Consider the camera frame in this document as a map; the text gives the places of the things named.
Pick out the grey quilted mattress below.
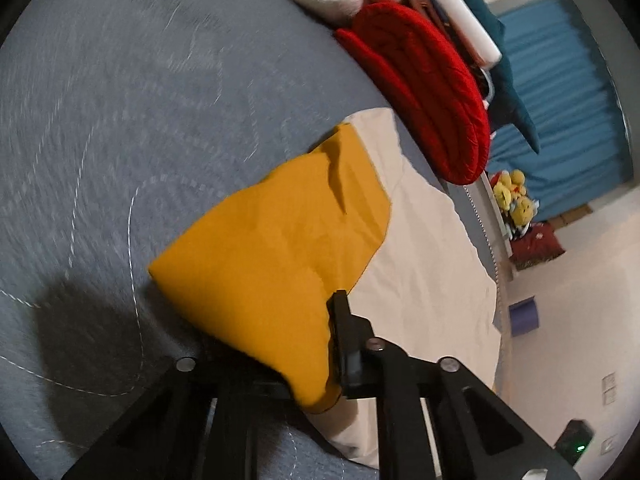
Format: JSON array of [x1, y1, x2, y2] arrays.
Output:
[[0, 0, 501, 480]]

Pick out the black device with green light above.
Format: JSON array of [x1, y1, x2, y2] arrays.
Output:
[[555, 419, 596, 466]]

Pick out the dark red cloth bag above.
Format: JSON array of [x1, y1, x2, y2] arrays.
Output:
[[510, 222, 566, 263]]

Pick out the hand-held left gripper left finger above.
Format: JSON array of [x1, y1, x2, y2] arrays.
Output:
[[62, 345, 296, 480]]

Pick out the red folded blanket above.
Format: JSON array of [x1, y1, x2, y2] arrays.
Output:
[[334, 1, 491, 186]]

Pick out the yellow and cream hooded jacket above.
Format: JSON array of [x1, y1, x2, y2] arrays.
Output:
[[148, 107, 501, 468]]

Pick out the white roll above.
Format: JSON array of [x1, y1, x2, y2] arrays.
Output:
[[417, 0, 502, 68]]

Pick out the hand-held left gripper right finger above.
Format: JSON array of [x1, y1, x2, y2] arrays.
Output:
[[326, 289, 581, 480]]

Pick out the purple box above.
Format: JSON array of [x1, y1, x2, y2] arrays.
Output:
[[509, 297, 540, 336]]

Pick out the yellow plush toy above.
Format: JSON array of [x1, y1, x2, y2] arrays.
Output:
[[507, 195, 538, 228], [492, 170, 526, 211]]

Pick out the teal plush toy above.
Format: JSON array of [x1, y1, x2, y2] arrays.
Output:
[[440, 0, 542, 154]]

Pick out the blue curtain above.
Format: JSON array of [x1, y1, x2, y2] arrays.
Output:
[[487, 0, 631, 223]]

